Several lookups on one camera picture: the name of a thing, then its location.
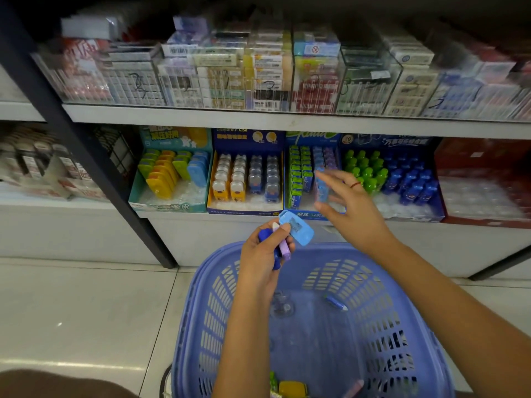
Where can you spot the person's right hand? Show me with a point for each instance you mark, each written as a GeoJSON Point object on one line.
{"type": "Point", "coordinates": [361, 215]}

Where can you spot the person's left hand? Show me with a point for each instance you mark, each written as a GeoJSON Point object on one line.
{"type": "Point", "coordinates": [257, 265]}

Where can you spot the person's left thumb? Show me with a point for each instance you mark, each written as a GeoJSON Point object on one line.
{"type": "Point", "coordinates": [277, 238]}

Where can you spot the person's right thumb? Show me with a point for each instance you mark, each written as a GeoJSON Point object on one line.
{"type": "Point", "coordinates": [330, 212]}

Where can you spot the purple white-capped tube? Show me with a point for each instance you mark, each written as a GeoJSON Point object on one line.
{"type": "Point", "coordinates": [284, 249]}

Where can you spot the dark blue small bottle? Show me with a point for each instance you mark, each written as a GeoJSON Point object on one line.
{"type": "Point", "coordinates": [264, 235]}

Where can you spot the light blue case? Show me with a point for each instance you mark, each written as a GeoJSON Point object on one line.
{"type": "Point", "coordinates": [299, 228]}

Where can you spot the blue small packet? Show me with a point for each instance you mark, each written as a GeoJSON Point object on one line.
{"type": "Point", "coordinates": [321, 188]}

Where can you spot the person's left forearm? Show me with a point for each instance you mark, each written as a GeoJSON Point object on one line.
{"type": "Point", "coordinates": [244, 344]}

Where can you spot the person's right forearm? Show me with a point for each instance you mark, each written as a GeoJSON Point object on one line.
{"type": "Point", "coordinates": [452, 319]}

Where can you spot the rows of green packets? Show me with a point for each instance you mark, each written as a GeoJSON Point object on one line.
{"type": "Point", "coordinates": [296, 178]}

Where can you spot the rows of blue packets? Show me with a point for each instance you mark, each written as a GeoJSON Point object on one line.
{"type": "Point", "coordinates": [318, 159]}

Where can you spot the rows of purple packets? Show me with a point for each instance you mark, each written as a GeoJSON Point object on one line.
{"type": "Point", "coordinates": [330, 158]}

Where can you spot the group of green bottles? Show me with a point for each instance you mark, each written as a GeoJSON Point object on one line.
{"type": "Point", "coordinates": [365, 169]}

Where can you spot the rows of blue-based figures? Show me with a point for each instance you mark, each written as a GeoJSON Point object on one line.
{"type": "Point", "coordinates": [264, 178]}

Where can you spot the clear plastic item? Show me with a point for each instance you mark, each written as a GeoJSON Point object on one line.
{"type": "Point", "coordinates": [283, 305]}

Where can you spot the blue green-topped display box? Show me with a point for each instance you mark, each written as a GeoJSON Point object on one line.
{"type": "Point", "coordinates": [311, 138]}

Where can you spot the rows of yellow-based figures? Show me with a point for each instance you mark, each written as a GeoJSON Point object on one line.
{"type": "Point", "coordinates": [228, 178]}

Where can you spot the group of blue bottles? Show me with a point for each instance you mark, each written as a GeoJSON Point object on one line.
{"type": "Point", "coordinates": [410, 182]}

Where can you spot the blue pen-shaped item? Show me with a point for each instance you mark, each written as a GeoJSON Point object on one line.
{"type": "Point", "coordinates": [336, 303]}

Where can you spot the white shelf board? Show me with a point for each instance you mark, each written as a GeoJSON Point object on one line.
{"type": "Point", "coordinates": [290, 120]}

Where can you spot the navy display box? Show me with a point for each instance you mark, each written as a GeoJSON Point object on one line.
{"type": "Point", "coordinates": [247, 140]}

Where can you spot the blue bottle display box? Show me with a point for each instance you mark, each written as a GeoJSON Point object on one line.
{"type": "Point", "coordinates": [406, 142]}

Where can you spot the row of blue flat cases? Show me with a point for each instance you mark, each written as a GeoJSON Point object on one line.
{"type": "Point", "coordinates": [199, 169]}

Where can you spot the row of green flat cases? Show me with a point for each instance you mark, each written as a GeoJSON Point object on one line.
{"type": "Point", "coordinates": [146, 163]}
{"type": "Point", "coordinates": [182, 164]}

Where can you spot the blue plastic shopping basket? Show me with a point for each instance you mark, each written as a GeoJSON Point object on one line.
{"type": "Point", "coordinates": [332, 348]}

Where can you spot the row of yellow flat cases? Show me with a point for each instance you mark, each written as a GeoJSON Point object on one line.
{"type": "Point", "coordinates": [162, 178]}

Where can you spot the stack of dark green packs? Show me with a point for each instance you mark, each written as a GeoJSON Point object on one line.
{"type": "Point", "coordinates": [367, 84]}

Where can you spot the teal display box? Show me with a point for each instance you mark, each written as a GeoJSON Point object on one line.
{"type": "Point", "coordinates": [174, 138]}

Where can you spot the green small item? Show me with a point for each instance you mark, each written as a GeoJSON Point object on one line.
{"type": "Point", "coordinates": [273, 382]}

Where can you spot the yellow flat case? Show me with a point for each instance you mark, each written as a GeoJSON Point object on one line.
{"type": "Point", "coordinates": [293, 390]}

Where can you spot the stack of yellow white packs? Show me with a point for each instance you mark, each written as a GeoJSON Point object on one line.
{"type": "Point", "coordinates": [269, 70]}

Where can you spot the stack of cream packs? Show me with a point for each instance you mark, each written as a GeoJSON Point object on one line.
{"type": "Point", "coordinates": [412, 78]}

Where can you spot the red display box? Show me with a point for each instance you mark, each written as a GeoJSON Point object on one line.
{"type": "Point", "coordinates": [481, 157]}

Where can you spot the stack of blue white packs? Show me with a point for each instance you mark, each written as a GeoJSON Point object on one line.
{"type": "Point", "coordinates": [452, 97]}

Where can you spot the light blue box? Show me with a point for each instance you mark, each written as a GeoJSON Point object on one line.
{"type": "Point", "coordinates": [316, 44]}

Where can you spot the stack of beige packs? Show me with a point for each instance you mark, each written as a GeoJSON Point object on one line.
{"type": "Point", "coordinates": [222, 78]}

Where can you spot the stack of grey white packs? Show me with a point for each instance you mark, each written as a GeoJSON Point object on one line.
{"type": "Point", "coordinates": [180, 80]}

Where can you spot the stack of red pink packs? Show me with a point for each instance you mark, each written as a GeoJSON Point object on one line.
{"type": "Point", "coordinates": [502, 86]}

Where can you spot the group of small labelled bottles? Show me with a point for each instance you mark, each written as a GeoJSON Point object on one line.
{"type": "Point", "coordinates": [37, 165]}

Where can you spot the stack of red white packs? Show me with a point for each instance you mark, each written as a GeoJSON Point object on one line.
{"type": "Point", "coordinates": [79, 74]}

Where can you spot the white flat box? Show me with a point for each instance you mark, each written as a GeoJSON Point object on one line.
{"type": "Point", "coordinates": [89, 26]}

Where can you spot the black shelf post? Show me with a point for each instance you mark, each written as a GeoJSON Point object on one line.
{"type": "Point", "coordinates": [502, 265]}
{"type": "Point", "coordinates": [74, 132]}

